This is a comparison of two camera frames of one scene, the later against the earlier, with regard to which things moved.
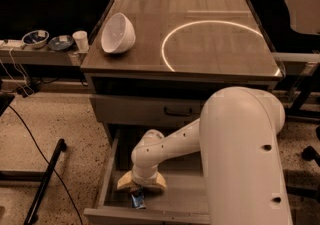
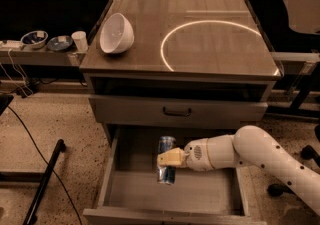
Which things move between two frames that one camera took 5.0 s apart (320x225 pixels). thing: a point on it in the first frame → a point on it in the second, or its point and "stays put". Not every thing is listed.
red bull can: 137,199 → 166,174
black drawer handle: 178,114 stays put
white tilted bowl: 118,34 stays put
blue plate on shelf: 61,42 stays put
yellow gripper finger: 126,180 → 174,158
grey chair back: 304,10 stays put
